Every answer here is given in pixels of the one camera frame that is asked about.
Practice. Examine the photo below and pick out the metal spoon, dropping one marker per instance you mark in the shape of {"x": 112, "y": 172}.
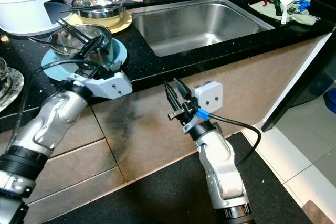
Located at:
{"x": 42, "y": 40}

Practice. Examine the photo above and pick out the beige drawer front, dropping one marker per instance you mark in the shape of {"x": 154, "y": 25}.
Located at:
{"x": 91, "y": 124}
{"x": 84, "y": 182}
{"x": 89, "y": 153}

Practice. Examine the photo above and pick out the black floor mat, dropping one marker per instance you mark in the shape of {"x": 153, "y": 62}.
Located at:
{"x": 136, "y": 198}

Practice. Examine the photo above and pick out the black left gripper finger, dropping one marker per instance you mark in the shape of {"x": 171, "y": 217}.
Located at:
{"x": 104, "y": 51}
{"x": 94, "y": 48}

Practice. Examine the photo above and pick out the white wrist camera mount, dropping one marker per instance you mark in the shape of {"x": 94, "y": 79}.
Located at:
{"x": 115, "y": 85}
{"x": 210, "y": 94}

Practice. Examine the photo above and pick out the blue floor object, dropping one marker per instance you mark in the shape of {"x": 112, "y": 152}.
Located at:
{"x": 331, "y": 100}

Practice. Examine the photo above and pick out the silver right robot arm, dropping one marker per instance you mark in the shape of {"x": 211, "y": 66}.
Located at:
{"x": 220, "y": 166}

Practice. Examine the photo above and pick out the yellow plate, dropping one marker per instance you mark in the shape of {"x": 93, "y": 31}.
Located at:
{"x": 123, "y": 23}

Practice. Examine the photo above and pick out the patterned white plate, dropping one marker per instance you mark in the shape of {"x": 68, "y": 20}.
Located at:
{"x": 16, "y": 95}

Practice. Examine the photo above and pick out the stainless steel bowl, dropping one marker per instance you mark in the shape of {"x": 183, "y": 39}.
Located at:
{"x": 100, "y": 13}
{"x": 68, "y": 48}

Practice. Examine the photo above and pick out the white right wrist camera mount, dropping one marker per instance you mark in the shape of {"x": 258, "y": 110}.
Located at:
{"x": 210, "y": 94}

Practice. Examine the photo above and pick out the light blue plate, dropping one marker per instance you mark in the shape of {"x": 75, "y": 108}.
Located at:
{"x": 55, "y": 66}

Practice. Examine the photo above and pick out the stainless steel sink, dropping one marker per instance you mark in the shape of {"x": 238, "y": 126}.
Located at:
{"x": 199, "y": 24}

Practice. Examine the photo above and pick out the green black kitchen tool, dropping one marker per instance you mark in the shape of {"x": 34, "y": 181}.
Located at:
{"x": 273, "y": 1}

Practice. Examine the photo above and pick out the pale green cloth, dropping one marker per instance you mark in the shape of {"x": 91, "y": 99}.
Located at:
{"x": 307, "y": 18}

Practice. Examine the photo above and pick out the white tiered plastic rack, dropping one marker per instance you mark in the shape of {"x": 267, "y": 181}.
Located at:
{"x": 26, "y": 17}

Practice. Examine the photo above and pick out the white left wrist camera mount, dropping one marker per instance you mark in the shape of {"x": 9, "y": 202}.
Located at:
{"x": 115, "y": 85}

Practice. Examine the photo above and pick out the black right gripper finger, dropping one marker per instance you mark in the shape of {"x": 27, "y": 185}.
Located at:
{"x": 170, "y": 97}
{"x": 184, "y": 92}

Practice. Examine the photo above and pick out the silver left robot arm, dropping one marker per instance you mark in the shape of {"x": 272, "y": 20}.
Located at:
{"x": 52, "y": 124}

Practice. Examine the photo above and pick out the blue plastic item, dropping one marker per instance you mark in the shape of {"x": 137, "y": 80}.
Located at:
{"x": 302, "y": 4}

